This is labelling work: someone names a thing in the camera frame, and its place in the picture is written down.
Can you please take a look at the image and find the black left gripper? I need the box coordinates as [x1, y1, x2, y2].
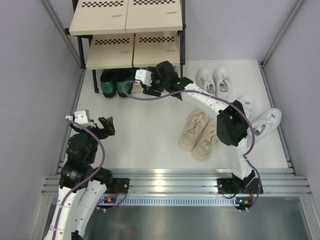
[70, 116, 115, 164]

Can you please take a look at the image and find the green loafer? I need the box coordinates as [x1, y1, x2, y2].
[116, 68, 135, 98]
[100, 69, 117, 98]

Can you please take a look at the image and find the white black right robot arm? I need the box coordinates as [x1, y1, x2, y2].
[135, 61, 263, 196]

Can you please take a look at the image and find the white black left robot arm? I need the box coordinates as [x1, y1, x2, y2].
[44, 110, 130, 240]

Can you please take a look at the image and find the black beige shoe shelf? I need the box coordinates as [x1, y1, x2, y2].
[64, 0, 186, 93]

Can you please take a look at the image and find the white grey sneaker left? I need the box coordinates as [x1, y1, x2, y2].
[196, 68, 216, 95]

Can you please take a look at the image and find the white grey sneaker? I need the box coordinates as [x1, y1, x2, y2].
[196, 68, 216, 95]
[213, 67, 230, 93]

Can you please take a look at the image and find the beige lace sneaker left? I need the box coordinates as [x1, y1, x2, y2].
[180, 109, 210, 152]

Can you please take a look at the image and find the beige lace sneaker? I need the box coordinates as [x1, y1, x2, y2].
[193, 119, 219, 162]
[180, 109, 210, 152]

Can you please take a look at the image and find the white grey sneaker right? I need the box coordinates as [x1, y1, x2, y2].
[213, 67, 230, 93]

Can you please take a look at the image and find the beige lace sneaker right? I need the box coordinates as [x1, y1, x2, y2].
[193, 119, 219, 162]

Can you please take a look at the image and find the white leather sneaker left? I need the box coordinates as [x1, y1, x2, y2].
[239, 94, 256, 120]

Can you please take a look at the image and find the white leather sneaker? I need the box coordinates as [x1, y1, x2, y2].
[239, 94, 256, 120]
[252, 108, 282, 140]

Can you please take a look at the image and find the white leather sneaker right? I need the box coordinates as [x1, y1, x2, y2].
[252, 108, 282, 140]

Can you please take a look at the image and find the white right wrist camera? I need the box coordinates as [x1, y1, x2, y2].
[134, 69, 152, 87]

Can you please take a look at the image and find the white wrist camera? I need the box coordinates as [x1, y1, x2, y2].
[65, 110, 96, 127]
[134, 69, 152, 87]

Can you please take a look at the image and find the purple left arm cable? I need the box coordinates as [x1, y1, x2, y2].
[49, 114, 127, 240]

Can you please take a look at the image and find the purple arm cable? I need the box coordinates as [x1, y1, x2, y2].
[121, 80, 262, 211]
[49, 114, 127, 240]

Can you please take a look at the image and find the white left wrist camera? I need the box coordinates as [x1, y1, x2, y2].
[65, 110, 96, 127]

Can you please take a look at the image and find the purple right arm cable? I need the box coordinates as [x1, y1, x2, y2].
[121, 80, 262, 211]

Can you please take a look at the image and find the aluminium frame post left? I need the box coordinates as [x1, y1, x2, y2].
[39, 0, 80, 64]

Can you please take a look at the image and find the aluminium frame post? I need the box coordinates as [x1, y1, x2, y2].
[39, 0, 80, 64]
[260, 0, 307, 69]

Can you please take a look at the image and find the aluminium frame post right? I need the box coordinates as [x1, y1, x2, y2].
[260, 0, 307, 69]

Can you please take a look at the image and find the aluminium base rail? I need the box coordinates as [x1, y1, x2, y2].
[41, 167, 313, 211]

